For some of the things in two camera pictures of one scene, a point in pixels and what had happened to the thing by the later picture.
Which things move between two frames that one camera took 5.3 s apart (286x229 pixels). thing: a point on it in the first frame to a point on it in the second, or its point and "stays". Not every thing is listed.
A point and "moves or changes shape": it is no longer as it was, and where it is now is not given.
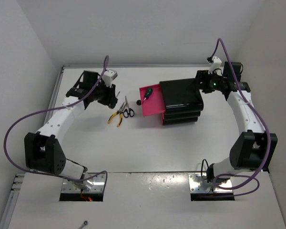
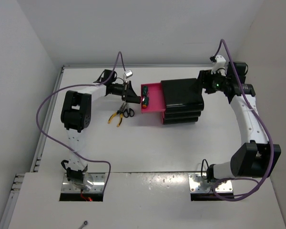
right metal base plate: x=198 y=185 stays
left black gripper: x=110 y=98 to x=128 y=95
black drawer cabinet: x=182 y=100 stays
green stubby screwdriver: x=148 y=91 moves or changes shape
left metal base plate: x=94 y=184 stays
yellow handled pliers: x=119 y=112 stays
